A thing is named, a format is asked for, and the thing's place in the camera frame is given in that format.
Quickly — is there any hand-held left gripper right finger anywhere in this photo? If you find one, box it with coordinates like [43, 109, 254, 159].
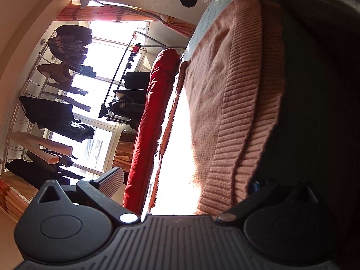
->
[215, 180, 321, 225]

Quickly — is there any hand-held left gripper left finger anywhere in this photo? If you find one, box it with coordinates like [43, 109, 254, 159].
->
[36, 166, 141, 225]

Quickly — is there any orange knit sweater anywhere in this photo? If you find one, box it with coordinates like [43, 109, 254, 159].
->
[148, 0, 286, 217]

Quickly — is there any metal clothes rack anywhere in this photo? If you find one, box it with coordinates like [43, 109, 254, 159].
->
[98, 31, 187, 124]

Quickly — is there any row of hanging clothes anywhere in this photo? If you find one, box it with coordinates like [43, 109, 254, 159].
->
[6, 25, 97, 189]

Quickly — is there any orange draped garment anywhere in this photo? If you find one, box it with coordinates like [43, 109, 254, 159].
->
[112, 142, 137, 172]

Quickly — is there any dark draped garment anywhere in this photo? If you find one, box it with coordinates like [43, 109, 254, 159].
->
[119, 131, 138, 144]

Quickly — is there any red duvet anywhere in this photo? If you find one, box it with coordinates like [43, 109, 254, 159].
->
[123, 48, 180, 216]

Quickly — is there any black jacket with badge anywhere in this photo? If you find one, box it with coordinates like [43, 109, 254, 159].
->
[108, 100, 145, 119]

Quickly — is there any row of small hanging socks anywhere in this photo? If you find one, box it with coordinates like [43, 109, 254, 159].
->
[126, 43, 141, 69]

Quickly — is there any window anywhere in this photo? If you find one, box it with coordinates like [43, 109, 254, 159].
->
[42, 20, 152, 180]

